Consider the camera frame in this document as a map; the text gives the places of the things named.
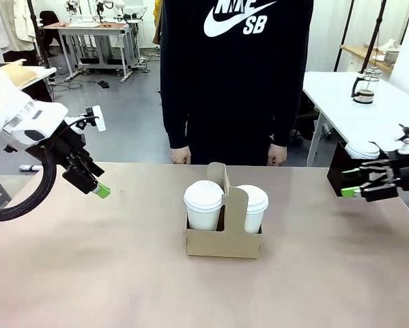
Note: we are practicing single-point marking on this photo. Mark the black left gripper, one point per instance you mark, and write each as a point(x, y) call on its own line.
point(69, 147)

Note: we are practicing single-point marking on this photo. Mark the glass french press with coffee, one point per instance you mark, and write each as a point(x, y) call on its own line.
point(364, 89)

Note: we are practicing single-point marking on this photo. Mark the white plastic cup lid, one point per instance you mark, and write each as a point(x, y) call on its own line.
point(255, 198)
point(203, 194)

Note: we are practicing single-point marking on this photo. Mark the white paper cup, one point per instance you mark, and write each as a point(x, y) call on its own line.
point(253, 222)
point(202, 218)

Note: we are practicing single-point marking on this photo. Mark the brown cardboard cup carrier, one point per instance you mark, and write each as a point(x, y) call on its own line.
point(224, 241)

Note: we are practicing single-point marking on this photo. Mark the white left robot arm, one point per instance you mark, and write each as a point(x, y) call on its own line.
point(9, 102)

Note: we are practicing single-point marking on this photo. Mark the person's right forearm black sleeve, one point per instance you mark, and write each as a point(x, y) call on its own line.
point(177, 126)

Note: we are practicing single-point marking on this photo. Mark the person's left forearm black sleeve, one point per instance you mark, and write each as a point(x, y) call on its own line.
point(286, 119)

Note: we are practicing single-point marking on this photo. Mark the person's right hand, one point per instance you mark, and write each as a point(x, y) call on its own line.
point(180, 156)

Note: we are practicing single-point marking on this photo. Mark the person's left hand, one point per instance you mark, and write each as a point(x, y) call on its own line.
point(277, 155)

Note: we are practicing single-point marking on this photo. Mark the black lid holder box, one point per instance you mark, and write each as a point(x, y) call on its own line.
point(340, 171)

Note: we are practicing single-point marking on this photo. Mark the stack of white lids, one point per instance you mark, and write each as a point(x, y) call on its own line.
point(363, 150)

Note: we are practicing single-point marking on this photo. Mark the white object on floor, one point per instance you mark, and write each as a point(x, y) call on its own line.
point(29, 167)

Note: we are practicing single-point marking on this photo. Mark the large white table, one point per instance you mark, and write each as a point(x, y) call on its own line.
point(334, 102)

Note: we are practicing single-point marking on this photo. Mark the small black floor object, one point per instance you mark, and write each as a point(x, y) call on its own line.
point(103, 84)

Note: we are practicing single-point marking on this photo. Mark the small white side table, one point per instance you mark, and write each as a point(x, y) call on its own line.
point(42, 73)

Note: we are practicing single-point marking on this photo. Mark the flat brown cardboard box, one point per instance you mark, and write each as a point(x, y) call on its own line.
point(20, 73)

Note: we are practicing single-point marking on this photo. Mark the white items on shelf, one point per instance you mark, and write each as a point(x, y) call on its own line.
point(390, 53)

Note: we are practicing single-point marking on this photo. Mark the grey workbench with robots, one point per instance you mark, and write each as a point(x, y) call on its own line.
point(95, 32)

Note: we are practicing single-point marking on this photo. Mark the black tripod pole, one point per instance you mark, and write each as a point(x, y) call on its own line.
point(344, 34)
point(375, 34)

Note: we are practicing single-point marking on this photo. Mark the black light stand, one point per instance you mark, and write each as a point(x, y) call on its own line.
point(38, 34)

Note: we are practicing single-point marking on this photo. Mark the black office chair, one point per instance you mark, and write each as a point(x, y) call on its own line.
point(52, 27)

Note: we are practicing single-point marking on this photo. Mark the person's torso black hoodie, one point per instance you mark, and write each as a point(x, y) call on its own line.
point(235, 85)

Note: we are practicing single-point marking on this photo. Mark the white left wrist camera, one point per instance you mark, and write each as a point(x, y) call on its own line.
point(99, 119)

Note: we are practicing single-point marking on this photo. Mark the wooden wall shelf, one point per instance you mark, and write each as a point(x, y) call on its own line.
point(364, 56)

